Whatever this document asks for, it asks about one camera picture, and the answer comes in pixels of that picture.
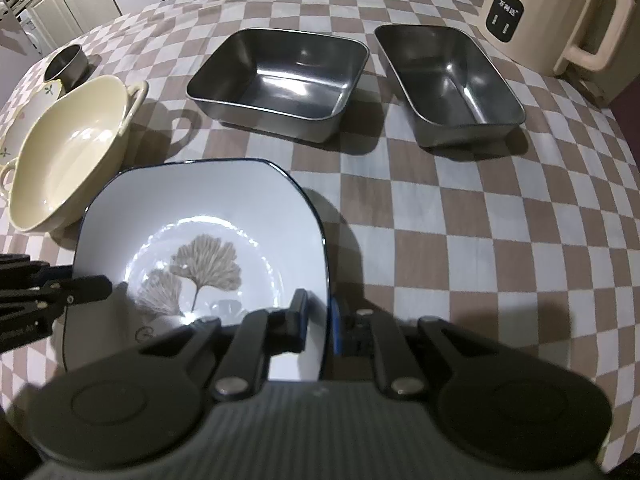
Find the white washing machine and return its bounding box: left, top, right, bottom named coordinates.
left=16, top=10, right=45, bottom=56

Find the square white leaf-print plate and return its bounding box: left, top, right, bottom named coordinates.
left=62, top=158, right=331, bottom=381

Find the white floral plate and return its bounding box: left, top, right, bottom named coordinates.
left=0, top=79, right=67, bottom=171

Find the wide steel tray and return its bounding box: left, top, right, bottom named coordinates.
left=186, top=27, right=371, bottom=143

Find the small steel cup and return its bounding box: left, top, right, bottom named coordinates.
left=44, top=44, right=90, bottom=83

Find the brown white checkered cloth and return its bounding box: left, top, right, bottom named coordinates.
left=0, top=0, right=640, bottom=461

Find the white kitchen cabinet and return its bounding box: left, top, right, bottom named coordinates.
left=25, top=0, right=123, bottom=53

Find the cream electric kettle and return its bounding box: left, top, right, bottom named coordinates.
left=481, top=0, right=633, bottom=78

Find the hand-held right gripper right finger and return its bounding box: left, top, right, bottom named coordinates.
left=330, top=297, right=506, bottom=403

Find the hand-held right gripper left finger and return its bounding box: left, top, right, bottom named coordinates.
left=135, top=288, right=309, bottom=402

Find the cream bowl with handles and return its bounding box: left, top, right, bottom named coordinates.
left=0, top=74, right=150, bottom=233

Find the narrow steel tray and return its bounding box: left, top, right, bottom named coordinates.
left=374, top=23, right=527, bottom=150

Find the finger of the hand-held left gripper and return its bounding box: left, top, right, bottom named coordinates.
left=0, top=274, right=114, bottom=322
left=0, top=254, right=72, bottom=286

